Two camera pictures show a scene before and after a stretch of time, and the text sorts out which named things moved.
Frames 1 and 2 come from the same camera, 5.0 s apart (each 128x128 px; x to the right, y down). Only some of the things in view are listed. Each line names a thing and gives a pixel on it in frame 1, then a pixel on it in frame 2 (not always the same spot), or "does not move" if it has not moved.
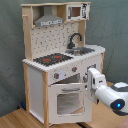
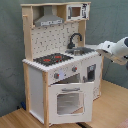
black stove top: [51, 59] does not move
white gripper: [95, 79] -> [106, 47]
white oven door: [69, 103] does not move
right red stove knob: [74, 69] does not move
